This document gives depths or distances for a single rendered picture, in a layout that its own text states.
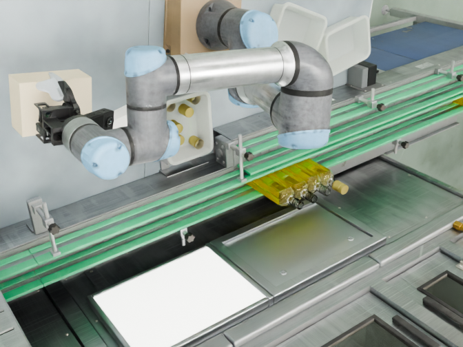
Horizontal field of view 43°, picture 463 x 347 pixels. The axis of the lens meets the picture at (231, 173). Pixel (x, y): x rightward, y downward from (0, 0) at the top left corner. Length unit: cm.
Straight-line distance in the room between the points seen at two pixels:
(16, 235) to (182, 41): 74
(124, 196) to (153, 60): 88
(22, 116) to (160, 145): 35
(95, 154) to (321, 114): 52
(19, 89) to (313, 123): 63
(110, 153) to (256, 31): 73
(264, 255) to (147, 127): 89
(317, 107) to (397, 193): 106
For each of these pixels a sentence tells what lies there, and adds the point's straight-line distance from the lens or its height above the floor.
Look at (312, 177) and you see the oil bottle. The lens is 200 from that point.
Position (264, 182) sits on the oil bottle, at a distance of 198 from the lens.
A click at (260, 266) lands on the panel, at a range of 186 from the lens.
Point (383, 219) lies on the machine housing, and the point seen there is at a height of 121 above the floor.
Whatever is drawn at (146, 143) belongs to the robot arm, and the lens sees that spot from 112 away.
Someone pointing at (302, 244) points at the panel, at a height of 117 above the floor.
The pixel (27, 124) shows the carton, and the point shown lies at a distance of 136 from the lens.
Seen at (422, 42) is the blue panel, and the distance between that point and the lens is 307.
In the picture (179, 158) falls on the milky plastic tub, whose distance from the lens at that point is 194.
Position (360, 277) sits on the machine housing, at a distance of 185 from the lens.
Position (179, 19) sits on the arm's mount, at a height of 84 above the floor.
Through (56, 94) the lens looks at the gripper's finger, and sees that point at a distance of 130.
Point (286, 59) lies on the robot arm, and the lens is 125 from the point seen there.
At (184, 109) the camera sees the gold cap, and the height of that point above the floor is 80.
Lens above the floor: 235
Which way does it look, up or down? 47 degrees down
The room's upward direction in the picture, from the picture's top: 123 degrees clockwise
